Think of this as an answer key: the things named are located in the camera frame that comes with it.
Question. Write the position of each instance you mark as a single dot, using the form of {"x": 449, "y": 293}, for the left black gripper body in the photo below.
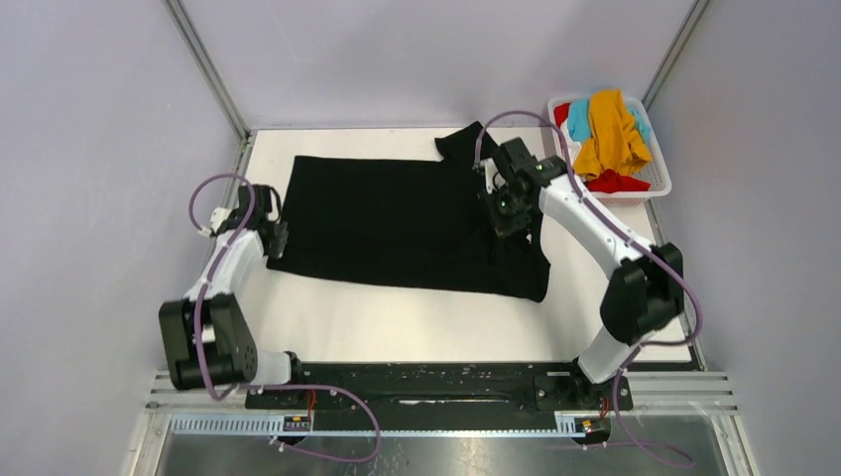
{"x": 275, "y": 248}

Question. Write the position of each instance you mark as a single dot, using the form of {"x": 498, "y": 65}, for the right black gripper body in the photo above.
{"x": 508, "y": 214}

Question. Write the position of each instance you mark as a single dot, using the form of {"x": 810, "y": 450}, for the black t shirt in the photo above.
{"x": 407, "y": 223}

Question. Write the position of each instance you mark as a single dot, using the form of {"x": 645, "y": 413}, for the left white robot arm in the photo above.
{"x": 205, "y": 333}

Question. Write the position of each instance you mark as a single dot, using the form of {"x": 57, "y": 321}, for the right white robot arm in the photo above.
{"x": 643, "y": 294}

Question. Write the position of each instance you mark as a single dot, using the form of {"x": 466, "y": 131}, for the white t shirt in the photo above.
{"x": 572, "y": 147}

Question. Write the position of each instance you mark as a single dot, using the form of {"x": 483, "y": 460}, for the red t shirt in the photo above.
{"x": 609, "y": 181}

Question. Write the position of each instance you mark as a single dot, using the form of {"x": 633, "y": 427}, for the light blue t shirt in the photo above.
{"x": 578, "y": 128}

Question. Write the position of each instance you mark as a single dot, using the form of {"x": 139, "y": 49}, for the yellow t shirt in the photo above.
{"x": 614, "y": 144}

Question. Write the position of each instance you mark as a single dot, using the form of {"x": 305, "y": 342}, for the white plastic laundry basket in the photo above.
{"x": 655, "y": 172}

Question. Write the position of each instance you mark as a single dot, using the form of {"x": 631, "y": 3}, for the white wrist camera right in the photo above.
{"x": 492, "y": 176}

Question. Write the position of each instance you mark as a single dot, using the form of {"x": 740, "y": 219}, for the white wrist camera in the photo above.
{"x": 492, "y": 176}
{"x": 217, "y": 217}

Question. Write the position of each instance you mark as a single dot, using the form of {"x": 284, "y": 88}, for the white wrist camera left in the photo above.
{"x": 217, "y": 217}

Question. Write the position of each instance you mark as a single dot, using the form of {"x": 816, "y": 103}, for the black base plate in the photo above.
{"x": 457, "y": 396}

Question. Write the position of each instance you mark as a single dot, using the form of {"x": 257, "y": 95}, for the aluminium frame rail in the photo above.
{"x": 194, "y": 412}

